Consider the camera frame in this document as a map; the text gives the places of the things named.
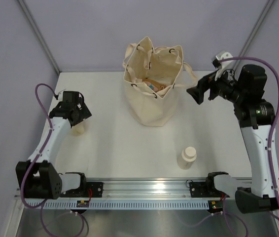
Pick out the aluminium front rail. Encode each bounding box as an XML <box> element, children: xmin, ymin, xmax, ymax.
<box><xmin>13</xmin><ymin>178</ymin><xmax>279</xmax><ymax>199</ymax></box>

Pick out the beige bottle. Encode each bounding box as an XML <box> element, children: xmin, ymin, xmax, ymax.
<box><xmin>71</xmin><ymin>122</ymin><xmax>85</xmax><ymax>136</ymax></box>

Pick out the cream bottle wide cap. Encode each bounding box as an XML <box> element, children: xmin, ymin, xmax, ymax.
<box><xmin>177</xmin><ymin>147</ymin><xmax>197</xmax><ymax>170</ymax></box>

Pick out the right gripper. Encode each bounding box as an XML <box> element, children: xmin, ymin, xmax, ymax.
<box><xmin>187</xmin><ymin>63</ymin><xmax>245</xmax><ymax>103</ymax></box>

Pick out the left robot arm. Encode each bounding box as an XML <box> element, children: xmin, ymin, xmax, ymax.
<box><xmin>15</xmin><ymin>91</ymin><xmax>92</xmax><ymax>200</ymax></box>

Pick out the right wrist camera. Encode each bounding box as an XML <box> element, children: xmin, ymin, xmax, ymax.
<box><xmin>212</xmin><ymin>50</ymin><xmax>234</xmax><ymax>80</ymax></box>

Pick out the orange bottle pink cap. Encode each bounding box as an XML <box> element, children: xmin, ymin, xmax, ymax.
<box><xmin>143</xmin><ymin>79</ymin><xmax>167</xmax><ymax>92</ymax></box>

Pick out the cream canvas tote bag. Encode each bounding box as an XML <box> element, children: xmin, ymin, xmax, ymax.
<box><xmin>123</xmin><ymin>37</ymin><xmax>198</xmax><ymax>126</ymax></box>

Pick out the slotted cable duct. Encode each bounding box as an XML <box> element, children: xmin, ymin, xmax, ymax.
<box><xmin>44</xmin><ymin>198</ymin><xmax>209</xmax><ymax>210</ymax></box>

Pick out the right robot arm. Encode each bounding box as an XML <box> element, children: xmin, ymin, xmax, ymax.
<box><xmin>187</xmin><ymin>64</ymin><xmax>279</xmax><ymax>214</ymax></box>

